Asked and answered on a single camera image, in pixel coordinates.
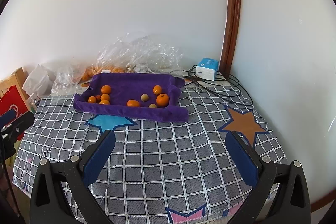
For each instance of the small brown kiwi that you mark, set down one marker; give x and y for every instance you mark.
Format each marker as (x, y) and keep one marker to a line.
(152, 105)
(144, 97)

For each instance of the red paper bag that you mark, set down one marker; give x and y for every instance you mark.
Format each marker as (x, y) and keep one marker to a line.
(13, 100)

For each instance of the oval orange fruit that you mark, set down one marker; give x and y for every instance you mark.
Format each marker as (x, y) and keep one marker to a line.
(133, 103)

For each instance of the grey checked tablecloth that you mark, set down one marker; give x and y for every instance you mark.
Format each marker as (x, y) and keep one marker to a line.
(157, 172)

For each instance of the purple towel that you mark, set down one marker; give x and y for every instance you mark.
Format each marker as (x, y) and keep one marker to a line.
(131, 86)

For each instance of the blue white power adapter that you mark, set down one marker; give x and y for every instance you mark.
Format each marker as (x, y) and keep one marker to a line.
(207, 69)

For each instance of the white plastic bag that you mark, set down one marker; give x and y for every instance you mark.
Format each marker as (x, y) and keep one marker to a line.
(39, 82)

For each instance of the clear plastic bag with fruit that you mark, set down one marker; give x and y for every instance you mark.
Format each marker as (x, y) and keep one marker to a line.
(67, 80)

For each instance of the small orange mandarin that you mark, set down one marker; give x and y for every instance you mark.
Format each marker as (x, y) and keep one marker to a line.
(104, 102)

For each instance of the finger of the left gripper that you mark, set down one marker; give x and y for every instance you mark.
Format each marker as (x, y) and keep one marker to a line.
(12, 128)

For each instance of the large orange mandarin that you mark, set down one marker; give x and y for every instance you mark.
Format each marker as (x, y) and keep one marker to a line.
(162, 100)

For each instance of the clear crumpled plastic bag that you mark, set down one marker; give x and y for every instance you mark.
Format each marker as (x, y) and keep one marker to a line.
(136, 54)

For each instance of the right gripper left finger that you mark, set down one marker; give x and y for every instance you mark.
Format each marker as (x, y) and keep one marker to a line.
(48, 201)

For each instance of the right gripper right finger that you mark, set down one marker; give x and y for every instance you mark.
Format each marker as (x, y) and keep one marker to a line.
(291, 203)

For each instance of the brown wooden door frame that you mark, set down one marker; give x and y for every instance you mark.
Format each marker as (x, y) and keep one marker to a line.
(230, 36)

